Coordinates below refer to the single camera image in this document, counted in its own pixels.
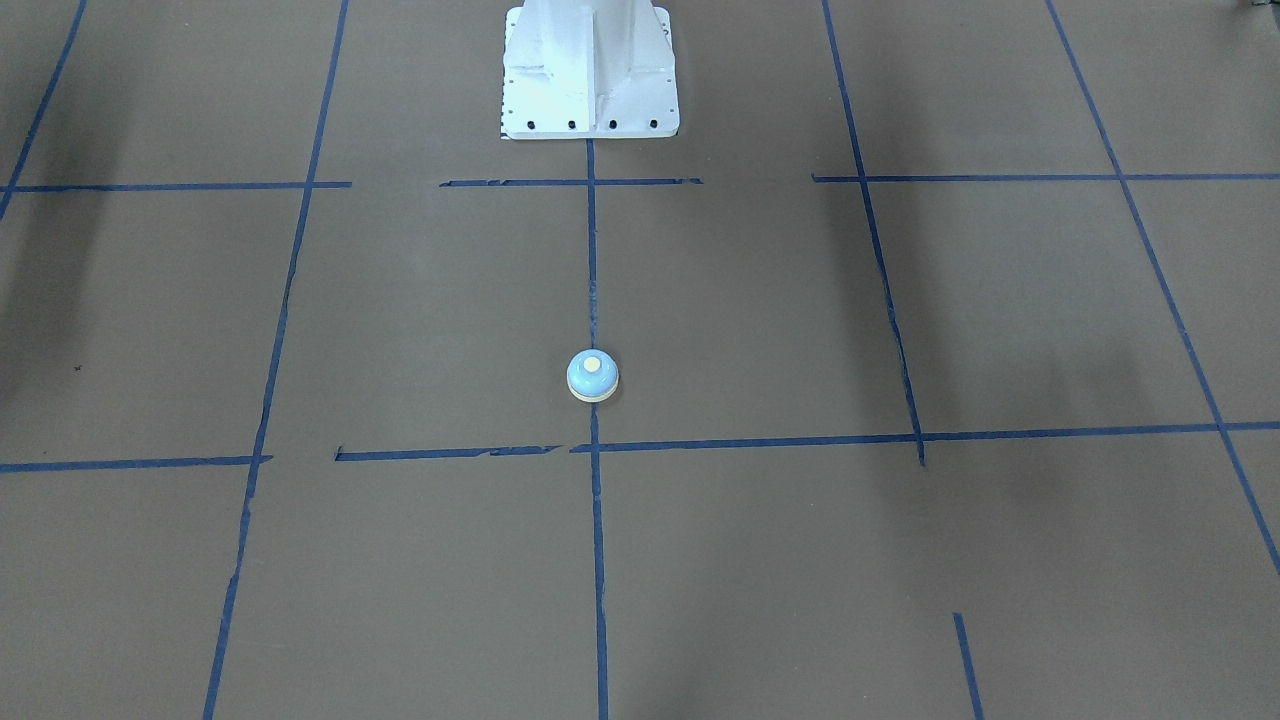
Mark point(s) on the blue white call bell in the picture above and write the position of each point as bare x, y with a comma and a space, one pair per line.
592, 375

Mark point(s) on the white camera pedestal column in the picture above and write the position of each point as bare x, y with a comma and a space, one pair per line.
588, 69

